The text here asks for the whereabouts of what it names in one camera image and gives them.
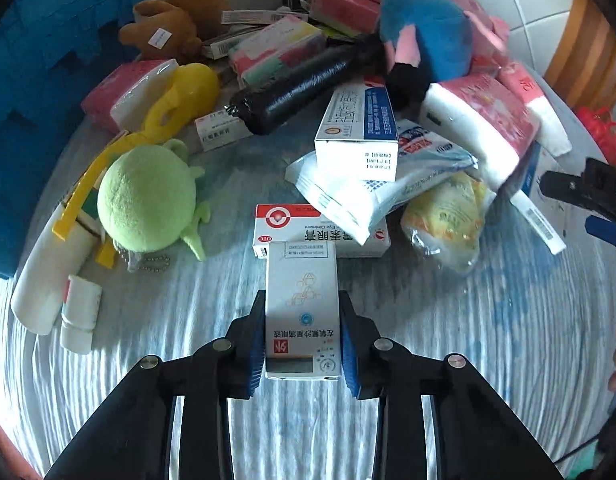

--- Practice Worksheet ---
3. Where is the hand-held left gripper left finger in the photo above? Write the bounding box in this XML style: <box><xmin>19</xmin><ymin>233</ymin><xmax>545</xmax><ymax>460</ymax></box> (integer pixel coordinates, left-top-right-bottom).
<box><xmin>44</xmin><ymin>289</ymin><xmax>267</xmax><ymax>480</ymax></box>

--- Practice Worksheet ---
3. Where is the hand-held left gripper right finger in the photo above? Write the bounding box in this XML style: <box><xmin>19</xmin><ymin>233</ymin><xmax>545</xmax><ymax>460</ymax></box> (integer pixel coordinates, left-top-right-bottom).
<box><xmin>338</xmin><ymin>289</ymin><xmax>564</xmax><ymax>480</ymax></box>

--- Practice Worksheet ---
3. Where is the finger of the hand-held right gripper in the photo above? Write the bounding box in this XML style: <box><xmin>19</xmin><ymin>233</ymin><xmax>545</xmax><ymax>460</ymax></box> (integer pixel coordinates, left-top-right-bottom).
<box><xmin>538</xmin><ymin>157</ymin><xmax>616</xmax><ymax>221</ymax></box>
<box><xmin>584</xmin><ymin>214</ymin><xmax>616</xmax><ymax>255</ymax></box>

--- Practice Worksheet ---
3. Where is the white medicine box orange pattern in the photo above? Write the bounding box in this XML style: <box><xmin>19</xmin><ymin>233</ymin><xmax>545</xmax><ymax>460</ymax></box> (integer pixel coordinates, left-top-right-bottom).
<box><xmin>264</xmin><ymin>241</ymin><xmax>343</xmax><ymax>382</ymax></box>

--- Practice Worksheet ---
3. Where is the blue plastic crate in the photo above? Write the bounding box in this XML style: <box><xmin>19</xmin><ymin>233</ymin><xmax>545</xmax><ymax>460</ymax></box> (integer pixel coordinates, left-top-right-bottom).
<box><xmin>0</xmin><ymin>0</ymin><xmax>153</xmax><ymax>281</ymax></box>

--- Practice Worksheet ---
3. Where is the large blue white medicine box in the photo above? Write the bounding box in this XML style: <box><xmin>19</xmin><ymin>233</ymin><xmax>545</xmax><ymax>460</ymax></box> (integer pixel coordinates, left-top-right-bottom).
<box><xmin>508</xmin><ymin>142</ymin><xmax>569</xmax><ymax>256</ymax></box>

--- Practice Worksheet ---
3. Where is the pink tissue pack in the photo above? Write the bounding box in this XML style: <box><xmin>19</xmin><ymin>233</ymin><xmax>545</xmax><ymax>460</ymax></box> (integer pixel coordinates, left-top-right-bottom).
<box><xmin>308</xmin><ymin>0</ymin><xmax>383</xmax><ymax>26</ymax></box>
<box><xmin>420</xmin><ymin>74</ymin><xmax>541</xmax><ymax>191</ymax></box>
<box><xmin>80</xmin><ymin>59</ymin><xmax>181</xmax><ymax>133</ymax></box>
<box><xmin>503</xmin><ymin>62</ymin><xmax>574</xmax><ymax>156</ymax></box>

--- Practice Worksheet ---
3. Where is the white red ointment box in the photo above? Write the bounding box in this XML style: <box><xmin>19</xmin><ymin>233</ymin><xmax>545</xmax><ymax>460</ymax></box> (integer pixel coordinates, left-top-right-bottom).
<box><xmin>252</xmin><ymin>203</ymin><xmax>391</xmax><ymax>260</ymax></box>

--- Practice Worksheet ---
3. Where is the yellow plastic bag pack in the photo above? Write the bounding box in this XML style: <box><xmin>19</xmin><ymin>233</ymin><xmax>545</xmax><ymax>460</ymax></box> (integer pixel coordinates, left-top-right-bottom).
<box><xmin>400</xmin><ymin>172</ymin><xmax>499</xmax><ymax>273</ymax></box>

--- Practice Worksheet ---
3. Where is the white blue plastic pack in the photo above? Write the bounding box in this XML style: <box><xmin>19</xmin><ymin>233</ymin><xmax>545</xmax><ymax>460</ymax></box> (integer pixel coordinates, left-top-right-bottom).
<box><xmin>285</xmin><ymin>120</ymin><xmax>481</xmax><ymax>246</ymax></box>

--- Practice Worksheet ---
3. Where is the small white bottle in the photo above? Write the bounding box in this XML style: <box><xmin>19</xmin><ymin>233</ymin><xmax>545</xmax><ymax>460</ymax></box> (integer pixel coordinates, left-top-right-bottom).
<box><xmin>60</xmin><ymin>274</ymin><xmax>103</xmax><ymax>356</ymax></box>

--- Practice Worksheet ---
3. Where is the green plush ball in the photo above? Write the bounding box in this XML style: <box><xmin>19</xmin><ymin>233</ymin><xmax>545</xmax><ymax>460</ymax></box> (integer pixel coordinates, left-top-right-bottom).
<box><xmin>96</xmin><ymin>140</ymin><xmax>211</xmax><ymax>273</ymax></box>

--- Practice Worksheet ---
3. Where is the pink pig plush blue body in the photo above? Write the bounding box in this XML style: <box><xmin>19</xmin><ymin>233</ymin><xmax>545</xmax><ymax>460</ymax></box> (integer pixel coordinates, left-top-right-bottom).
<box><xmin>378</xmin><ymin>0</ymin><xmax>511</xmax><ymax>111</ymax></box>

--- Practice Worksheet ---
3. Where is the small white slim box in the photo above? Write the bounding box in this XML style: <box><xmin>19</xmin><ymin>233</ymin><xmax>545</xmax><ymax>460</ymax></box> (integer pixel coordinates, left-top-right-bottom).
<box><xmin>194</xmin><ymin>112</ymin><xmax>253</xmax><ymax>153</ymax></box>

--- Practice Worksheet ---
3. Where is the black garbage bag roll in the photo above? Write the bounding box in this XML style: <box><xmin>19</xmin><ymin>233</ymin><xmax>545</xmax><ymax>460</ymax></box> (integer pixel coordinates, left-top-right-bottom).
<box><xmin>227</xmin><ymin>35</ymin><xmax>389</xmax><ymax>136</ymax></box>

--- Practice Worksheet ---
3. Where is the yellow plastic toy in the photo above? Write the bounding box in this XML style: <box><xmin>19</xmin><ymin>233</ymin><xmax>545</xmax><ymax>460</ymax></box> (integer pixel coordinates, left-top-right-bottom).
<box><xmin>52</xmin><ymin>62</ymin><xmax>221</xmax><ymax>266</ymax></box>

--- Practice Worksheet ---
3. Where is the pink yellow green pack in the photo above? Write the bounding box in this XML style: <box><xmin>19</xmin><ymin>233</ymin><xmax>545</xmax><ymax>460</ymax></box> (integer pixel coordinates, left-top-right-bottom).
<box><xmin>228</xmin><ymin>15</ymin><xmax>326</xmax><ymax>86</ymax></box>

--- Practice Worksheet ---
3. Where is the white slim carton box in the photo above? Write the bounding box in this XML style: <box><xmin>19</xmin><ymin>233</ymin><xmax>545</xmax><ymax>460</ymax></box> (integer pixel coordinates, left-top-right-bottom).
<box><xmin>220</xmin><ymin>10</ymin><xmax>309</xmax><ymax>26</ymax></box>

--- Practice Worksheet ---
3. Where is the brown teddy bear plush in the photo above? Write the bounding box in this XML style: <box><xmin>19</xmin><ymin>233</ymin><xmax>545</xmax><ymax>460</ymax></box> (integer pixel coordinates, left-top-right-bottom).
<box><xmin>118</xmin><ymin>0</ymin><xmax>229</xmax><ymax>63</ymax></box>

